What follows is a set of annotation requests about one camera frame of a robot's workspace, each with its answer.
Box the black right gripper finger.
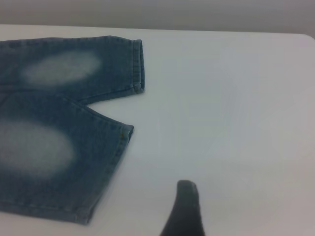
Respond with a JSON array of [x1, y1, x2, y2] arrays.
[[159, 179, 206, 236]]

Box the blue denim jeans with print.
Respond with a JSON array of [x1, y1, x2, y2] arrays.
[[0, 35, 146, 227]]

